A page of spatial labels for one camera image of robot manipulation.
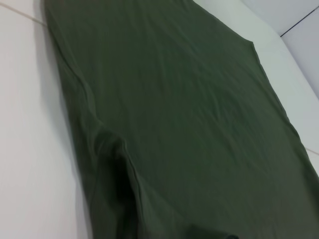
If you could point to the dark green shirt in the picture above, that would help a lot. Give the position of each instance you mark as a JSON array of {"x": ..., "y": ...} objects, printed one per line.
[{"x": 174, "y": 124}]

